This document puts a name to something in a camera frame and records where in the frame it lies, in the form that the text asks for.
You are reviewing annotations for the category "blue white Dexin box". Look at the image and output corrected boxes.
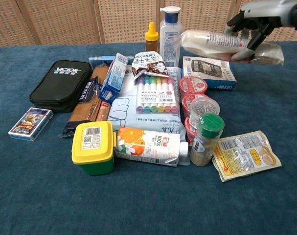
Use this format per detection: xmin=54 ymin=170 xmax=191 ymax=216
xmin=182 ymin=56 xmax=238 ymax=92

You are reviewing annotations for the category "yellow food packet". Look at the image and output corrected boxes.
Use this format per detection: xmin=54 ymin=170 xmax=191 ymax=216
xmin=211 ymin=130 xmax=283 ymax=183

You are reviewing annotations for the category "white plastic bag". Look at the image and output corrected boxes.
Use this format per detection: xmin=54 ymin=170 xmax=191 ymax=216
xmin=181 ymin=29 xmax=285 ymax=66

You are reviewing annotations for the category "white tissue pack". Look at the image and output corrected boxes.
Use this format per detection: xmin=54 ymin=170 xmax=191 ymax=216
xmin=107 ymin=67 xmax=188 ymax=144

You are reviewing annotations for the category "black Victor zip pouch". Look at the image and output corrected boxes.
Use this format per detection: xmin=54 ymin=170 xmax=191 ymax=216
xmin=28 ymin=59 xmax=93 ymax=114

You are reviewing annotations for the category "red lidded cup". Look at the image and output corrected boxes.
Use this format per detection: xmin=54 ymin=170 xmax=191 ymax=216
xmin=182 ymin=93 xmax=213 ymax=116
xmin=184 ymin=117 xmax=201 ymax=147
xmin=178 ymin=75 xmax=208 ymax=97

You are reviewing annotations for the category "woven bamboo folding screen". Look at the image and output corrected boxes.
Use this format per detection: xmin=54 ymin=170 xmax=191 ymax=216
xmin=0 ymin=0 xmax=297 ymax=47

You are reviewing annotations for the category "blue table cloth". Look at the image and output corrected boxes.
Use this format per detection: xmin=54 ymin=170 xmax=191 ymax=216
xmin=0 ymin=40 xmax=297 ymax=235

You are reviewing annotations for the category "green box yellow lid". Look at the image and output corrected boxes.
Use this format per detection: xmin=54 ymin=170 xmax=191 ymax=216
xmin=71 ymin=120 xmax=117 ymax=176

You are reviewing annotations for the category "clear bottle white cap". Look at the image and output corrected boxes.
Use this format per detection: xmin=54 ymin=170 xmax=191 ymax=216
xmin=159 ymin=6 xmax=182 ymax=68

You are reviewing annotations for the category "spice jar green cap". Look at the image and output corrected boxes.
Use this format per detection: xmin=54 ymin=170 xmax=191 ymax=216
xmin=189 ymin=113 xmax=226 ymax=167

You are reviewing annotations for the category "coloured marker pen set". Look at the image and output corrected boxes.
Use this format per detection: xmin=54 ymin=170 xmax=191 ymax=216
xmin=135 ymin=74 xmax=180 ymax=116

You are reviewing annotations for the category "spaghetti pack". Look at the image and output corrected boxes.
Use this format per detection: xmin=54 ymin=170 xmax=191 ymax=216
xmin=58 ymin=63 xmax=110 ymax=139

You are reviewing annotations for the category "playing card box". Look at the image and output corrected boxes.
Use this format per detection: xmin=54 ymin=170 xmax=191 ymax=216
xmin=7 ymin=107 xmax=54 ymax=142

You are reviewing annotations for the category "orange juice carton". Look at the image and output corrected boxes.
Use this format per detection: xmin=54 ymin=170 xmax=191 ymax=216
xmin=114 ymin=125 xmax=189 ymax=168

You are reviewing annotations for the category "honey bottle yellow cap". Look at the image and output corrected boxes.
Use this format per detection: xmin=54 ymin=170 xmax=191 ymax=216
xmin=144 ymin=21 xmax=160 ymax=53

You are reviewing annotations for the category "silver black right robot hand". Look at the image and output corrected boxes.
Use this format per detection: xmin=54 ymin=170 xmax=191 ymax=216
xmin=224 ymin=0 xmax=297 ymax=62

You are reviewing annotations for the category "coffee milk candy bag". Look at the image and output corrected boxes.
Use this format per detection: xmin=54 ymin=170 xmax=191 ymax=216
xmin=131 ymin=51 xmax=170 ymax=80

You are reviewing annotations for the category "orange sausage stick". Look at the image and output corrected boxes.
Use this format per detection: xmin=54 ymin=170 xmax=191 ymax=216
xmin=95 ymin=100 xmax=113 ymax=122

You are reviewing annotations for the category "blue white toothpaste box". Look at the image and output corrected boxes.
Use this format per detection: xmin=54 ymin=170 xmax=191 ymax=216
xmin=98 ymin=52 xmax=129 ymax=105

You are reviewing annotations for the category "clear tub of clips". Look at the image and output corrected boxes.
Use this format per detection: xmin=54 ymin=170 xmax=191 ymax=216
xmin=188 ymin=95 xmax=221 ymax=126

